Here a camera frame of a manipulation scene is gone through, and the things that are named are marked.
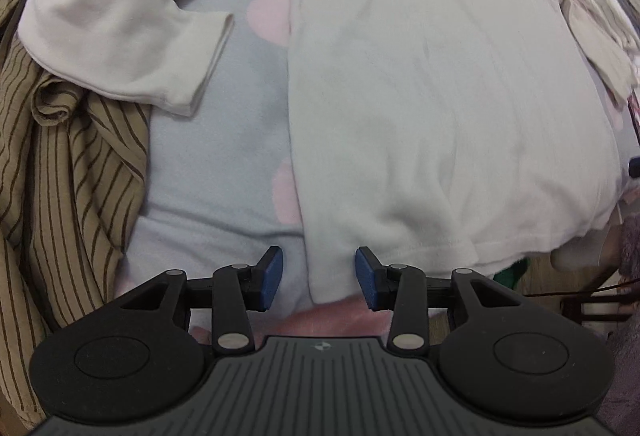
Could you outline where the stack of folded clothes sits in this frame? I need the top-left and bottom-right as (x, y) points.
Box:
(547, 0), (640, 109)

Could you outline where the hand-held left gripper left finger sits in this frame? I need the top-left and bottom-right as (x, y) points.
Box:
(117, 245), (285, 357)

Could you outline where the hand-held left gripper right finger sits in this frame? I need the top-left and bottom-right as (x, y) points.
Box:
(354, 246), (526, 357)

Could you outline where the brown striped garment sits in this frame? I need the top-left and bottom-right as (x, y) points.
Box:
(0, 0), (202, 419)

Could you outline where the purple fleece garment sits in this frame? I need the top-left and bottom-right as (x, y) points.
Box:
(595, 216), (640, 436)

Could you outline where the cream long-sleeve shirt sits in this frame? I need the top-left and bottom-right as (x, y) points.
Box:
(17, 0), (629, 305)

